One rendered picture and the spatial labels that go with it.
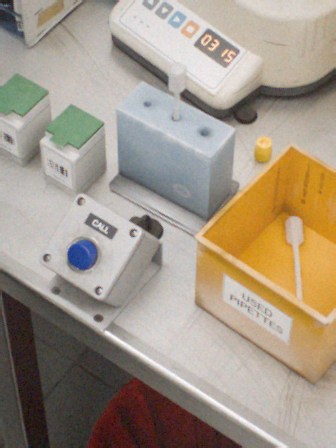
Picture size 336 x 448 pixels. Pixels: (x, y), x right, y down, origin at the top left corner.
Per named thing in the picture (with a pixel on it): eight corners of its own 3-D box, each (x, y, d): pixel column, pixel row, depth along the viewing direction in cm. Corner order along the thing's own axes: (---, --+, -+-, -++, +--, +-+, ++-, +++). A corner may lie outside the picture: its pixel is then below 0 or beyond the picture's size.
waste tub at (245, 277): (190, 303, 112) (192, 236, 103) (280, 210, 118) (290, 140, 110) (314, 389, 107) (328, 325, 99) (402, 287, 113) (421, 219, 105)
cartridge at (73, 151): (43, 180, 120) (38, 133, 114) (74, 149, 122) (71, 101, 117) (76, 200, 118) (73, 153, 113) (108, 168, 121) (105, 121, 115)
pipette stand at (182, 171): (108, 189, 119) (105, 118, 111) (151, 143, 123) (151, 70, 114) (198, 238, 116) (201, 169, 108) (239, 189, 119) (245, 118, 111)
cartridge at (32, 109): (-9, 148, 122) (-17, 101, 116) (23, 118, 124) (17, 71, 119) (23, 167, 121) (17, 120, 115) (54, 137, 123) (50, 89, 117)
